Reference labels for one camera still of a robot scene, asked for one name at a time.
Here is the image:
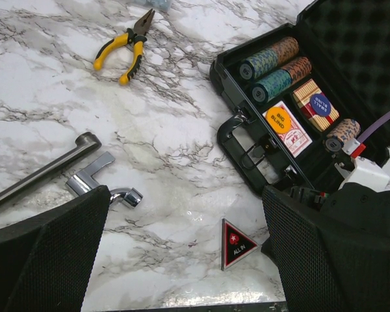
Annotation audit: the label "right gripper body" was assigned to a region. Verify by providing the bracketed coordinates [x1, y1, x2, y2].
[285, 183, 390, 247]

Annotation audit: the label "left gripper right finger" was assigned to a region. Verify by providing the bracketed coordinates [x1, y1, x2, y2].
[262, 187, 390, 311]

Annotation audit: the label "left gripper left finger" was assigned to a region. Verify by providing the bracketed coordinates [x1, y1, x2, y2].
[0, 186, 111, 311]

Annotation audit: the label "white poker chip stack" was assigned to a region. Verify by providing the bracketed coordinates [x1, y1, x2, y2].
[323, 118, 361, 153]

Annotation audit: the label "all-in triangle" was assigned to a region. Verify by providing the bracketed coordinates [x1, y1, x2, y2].
[221, 218, 258, 271]

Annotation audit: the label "green chip stack front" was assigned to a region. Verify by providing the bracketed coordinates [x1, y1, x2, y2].
[251, 69, 293, 104]

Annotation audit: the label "green chip stack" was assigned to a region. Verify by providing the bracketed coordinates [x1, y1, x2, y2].
[239, 48, 278, 81]
[251, 69, 293, 104]

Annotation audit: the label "black poker set case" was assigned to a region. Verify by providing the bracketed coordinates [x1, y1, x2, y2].
[210, 1, 390, 194]

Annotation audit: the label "red playing card deck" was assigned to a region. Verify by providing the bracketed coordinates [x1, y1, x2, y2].
[263, 101, 313, 157]

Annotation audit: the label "chrome metal fitting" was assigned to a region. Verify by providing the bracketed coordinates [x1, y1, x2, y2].
[64, 151, 144, 209]

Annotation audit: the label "orange big blind button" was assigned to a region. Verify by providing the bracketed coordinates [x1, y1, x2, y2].
[265, 107, 291, 134]

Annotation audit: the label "dark metal clamp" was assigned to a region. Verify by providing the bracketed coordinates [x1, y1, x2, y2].
[0, 131, 102, 206]

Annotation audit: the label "brown chip stack front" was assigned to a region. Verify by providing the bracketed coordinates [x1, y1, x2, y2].
[281, 57, 312, 84]

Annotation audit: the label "brown chip stack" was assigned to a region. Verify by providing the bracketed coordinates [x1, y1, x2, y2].
[281, 57, 312, 84]
[270, 36, 300, 65]

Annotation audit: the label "green chip stack rear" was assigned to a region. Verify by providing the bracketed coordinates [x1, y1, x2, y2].
[239, 48, 278, 81]

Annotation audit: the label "brown chip stack rear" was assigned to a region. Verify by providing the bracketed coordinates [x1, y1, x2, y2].
[270, 36, 300, 65]

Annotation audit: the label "clear plastic screw box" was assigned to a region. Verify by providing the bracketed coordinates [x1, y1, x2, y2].
[130, 0, 173, 12]

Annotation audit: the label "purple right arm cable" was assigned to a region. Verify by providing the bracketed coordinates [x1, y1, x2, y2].
[357, 103, 390, 144]

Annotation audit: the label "yellow handled pliers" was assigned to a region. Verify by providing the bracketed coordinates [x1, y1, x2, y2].
[93, 8, 156, 86]

